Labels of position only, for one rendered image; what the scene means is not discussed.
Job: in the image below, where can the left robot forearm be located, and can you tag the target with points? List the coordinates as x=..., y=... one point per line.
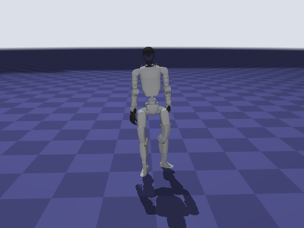
x=167, y=99

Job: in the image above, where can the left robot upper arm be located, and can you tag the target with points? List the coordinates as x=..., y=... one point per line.
x=165, y=79

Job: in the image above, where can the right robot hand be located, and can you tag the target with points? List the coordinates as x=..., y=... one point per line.
x=132, y=117

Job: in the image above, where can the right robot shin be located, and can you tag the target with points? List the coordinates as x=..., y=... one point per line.
x=143, y=154

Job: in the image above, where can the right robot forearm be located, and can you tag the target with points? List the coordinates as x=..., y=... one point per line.
x=133, y=101

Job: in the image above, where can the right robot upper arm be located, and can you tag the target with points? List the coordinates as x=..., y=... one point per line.
x=135, y=73

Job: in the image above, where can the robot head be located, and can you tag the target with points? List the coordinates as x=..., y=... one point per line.
x=148, y=51

